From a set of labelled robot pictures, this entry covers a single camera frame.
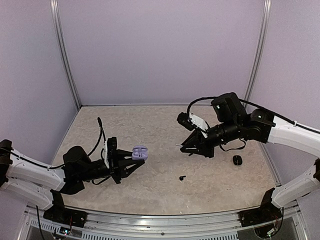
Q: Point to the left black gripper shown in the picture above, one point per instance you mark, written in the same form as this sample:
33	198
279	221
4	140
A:
121	168

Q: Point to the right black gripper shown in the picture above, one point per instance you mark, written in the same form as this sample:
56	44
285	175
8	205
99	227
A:
205	150

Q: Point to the lilac earbud charging case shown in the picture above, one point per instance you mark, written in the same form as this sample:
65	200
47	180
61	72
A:
139	152

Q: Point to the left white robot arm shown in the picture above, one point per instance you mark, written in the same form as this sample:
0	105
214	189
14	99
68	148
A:
44	185

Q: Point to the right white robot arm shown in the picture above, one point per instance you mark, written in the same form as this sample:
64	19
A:
261	125

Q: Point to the black earbud charging case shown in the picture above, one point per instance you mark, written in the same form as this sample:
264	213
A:
237	160

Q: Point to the black earbud near front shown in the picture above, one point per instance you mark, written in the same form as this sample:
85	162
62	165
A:
181	178

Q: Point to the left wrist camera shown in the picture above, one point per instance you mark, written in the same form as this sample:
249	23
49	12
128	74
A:
110	152

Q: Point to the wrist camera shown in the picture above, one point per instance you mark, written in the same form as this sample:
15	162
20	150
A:
193	122
110	152

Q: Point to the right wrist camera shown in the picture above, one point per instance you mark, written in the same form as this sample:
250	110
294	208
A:
193	122

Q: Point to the front aluminium rail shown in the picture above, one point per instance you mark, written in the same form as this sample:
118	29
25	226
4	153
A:
101	225

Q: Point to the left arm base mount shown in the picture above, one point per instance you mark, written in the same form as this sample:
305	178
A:
60	214

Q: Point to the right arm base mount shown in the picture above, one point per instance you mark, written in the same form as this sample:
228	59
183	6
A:
264	213

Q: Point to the right aluminium frame post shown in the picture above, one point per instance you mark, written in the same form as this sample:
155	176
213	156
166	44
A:
259	49

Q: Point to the aluminium frame post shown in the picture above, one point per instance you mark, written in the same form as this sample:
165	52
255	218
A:
54	5
259	49

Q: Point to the left aluminium frame post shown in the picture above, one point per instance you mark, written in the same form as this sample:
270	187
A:
54	5

